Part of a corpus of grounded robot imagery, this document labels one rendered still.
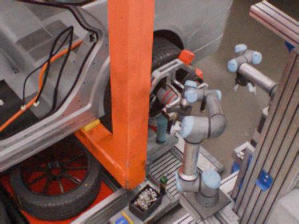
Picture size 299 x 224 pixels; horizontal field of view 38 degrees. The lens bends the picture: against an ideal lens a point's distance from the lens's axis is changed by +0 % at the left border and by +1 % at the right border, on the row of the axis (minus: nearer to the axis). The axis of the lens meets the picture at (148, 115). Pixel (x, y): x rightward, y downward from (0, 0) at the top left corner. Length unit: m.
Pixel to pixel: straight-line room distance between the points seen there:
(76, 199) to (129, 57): 1.32
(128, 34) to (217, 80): 2.72
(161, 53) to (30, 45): 1.03
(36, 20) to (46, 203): 1.47
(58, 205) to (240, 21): 3.44
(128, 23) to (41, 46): 1.51
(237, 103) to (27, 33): 2.18
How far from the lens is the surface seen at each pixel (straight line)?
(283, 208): 2.34
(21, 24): 3.66
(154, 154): 3.71
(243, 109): 4.42
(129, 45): 2.08
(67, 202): 3.09
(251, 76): 2.66
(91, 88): 2.97
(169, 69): 3.03
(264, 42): 5.30
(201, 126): 2.25
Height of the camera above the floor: 3.14
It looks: 48 degrees down
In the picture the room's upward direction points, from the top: 3 degrees clockwise
